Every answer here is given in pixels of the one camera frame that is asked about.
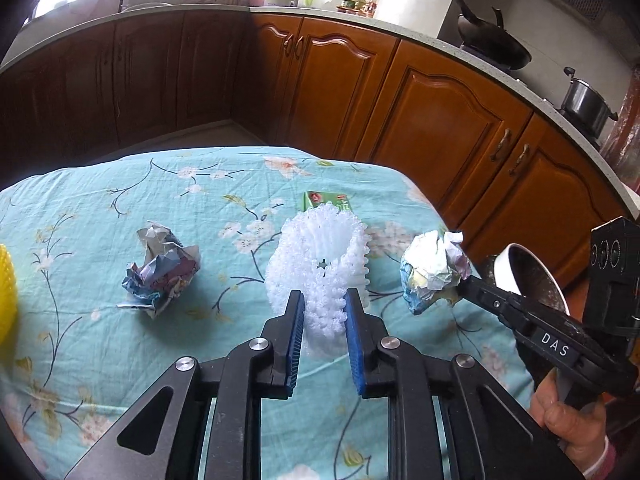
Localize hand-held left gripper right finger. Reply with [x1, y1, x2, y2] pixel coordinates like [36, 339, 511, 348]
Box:
[343, 287, 586, 480]

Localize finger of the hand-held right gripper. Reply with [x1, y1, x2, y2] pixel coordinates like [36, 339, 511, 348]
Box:
[457, 275, 521, 322]

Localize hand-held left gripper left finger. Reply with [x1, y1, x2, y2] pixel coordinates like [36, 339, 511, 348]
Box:
[65, 290, 307, 480]

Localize white bin with black liner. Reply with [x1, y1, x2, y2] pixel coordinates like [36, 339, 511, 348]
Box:
[485, 243, 573, 392]

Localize white foam fruit net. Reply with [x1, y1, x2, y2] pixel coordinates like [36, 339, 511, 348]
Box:
[266, 206, 371, 361]

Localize person's right forearm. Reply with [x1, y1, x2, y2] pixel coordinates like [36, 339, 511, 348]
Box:
[582, 435, 621, 480]

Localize person's right hand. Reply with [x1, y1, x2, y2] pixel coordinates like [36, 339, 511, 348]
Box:
[530, 371, 616, 480]

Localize floral teal tablecloth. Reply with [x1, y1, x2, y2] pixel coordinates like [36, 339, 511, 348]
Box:
[0, 146, 538, 480]

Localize small green carton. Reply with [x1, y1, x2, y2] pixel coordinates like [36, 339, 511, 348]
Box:
[300, 190, 352, 213]

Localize crumpled blue silver wrapper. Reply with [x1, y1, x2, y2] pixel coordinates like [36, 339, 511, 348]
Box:
[117, 220, 202, 318]

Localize wooden base cabinets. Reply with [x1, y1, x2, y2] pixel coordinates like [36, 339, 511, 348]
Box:
[0, 7, 631, 291]

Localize steel cooking pot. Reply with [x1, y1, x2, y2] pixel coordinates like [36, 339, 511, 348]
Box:
[560, 66, 619, 136]

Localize black gas stove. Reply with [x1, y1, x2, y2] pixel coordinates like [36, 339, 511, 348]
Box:
[460, 42, 601, 146]

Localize black wok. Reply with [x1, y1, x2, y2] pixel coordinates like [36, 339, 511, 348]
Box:
[440, 0, 532, 71]

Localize speckled kitchen countertop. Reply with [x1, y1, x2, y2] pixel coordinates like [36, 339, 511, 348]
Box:
[0, 2, 640, 221]

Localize yellow foam fruit net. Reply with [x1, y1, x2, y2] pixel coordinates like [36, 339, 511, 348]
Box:
[0, 244, 20, 346]

